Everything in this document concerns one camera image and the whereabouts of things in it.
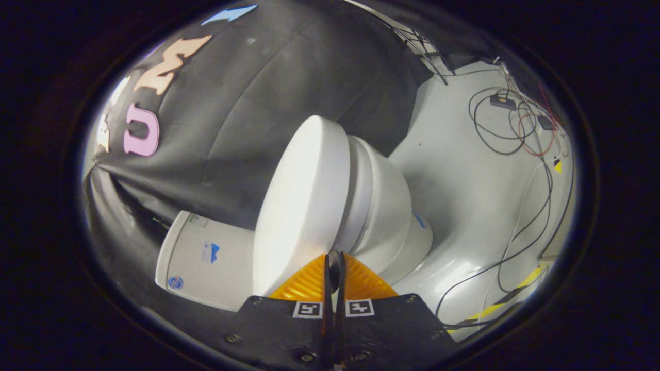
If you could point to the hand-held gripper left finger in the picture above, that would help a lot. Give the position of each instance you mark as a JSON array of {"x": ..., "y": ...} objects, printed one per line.
[{"x": 289, "y": 335}]

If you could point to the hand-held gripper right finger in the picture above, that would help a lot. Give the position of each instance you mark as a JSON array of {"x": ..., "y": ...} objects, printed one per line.
[{"x": 386, "y": 335}]

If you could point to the white toilet lid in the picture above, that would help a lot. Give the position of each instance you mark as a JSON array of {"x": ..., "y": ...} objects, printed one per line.
[{"x": 304, "y": 196}]

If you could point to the white ceramic toilet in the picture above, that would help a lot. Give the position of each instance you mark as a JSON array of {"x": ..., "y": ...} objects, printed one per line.
[{"x": 227, "y": 278}]

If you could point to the white toilet seat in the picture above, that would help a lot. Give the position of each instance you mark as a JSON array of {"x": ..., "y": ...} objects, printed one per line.
[{"x": 361, "y": 190}]

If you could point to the yellow black floor tape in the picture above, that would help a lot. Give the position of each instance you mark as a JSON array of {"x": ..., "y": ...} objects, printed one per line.
[{"x": 531, "y": 278}]

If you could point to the black backdrop cloth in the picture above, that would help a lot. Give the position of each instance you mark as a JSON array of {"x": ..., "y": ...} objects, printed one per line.
[{"x": 247, "y": 103}]

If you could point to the black power adapter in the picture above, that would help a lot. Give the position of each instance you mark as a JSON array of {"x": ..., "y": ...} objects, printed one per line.
[
  {"x": 545, "y": 122},
  {"x": 502, "y": 101}
]

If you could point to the black light stand tripod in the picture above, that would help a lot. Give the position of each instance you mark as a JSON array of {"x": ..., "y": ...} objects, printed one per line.
[{"x": 435, "y": 69}]

